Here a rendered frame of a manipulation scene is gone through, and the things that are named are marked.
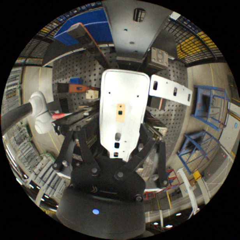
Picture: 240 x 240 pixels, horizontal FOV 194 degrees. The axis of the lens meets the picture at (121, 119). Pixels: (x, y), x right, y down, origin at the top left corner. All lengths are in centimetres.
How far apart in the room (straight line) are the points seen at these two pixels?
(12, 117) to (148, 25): 70
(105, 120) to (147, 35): 38
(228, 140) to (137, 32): 802
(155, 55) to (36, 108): 81
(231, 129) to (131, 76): 783
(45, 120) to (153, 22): 83
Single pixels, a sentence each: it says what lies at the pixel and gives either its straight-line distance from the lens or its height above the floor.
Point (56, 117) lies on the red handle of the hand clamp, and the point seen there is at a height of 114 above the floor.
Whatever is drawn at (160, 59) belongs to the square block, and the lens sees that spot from 33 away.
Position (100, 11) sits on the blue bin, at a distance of 47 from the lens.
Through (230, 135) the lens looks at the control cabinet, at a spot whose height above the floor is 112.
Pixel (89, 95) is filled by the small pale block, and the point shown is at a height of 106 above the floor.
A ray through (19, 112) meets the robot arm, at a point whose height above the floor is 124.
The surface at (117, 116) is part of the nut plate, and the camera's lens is 31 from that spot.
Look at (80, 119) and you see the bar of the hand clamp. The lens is 28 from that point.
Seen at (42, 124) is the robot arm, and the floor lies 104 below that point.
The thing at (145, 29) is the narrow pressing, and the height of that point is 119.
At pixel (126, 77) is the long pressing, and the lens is 33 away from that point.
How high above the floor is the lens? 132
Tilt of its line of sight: 69 degrees down
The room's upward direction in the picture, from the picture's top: 173 degrees counter-clockwise
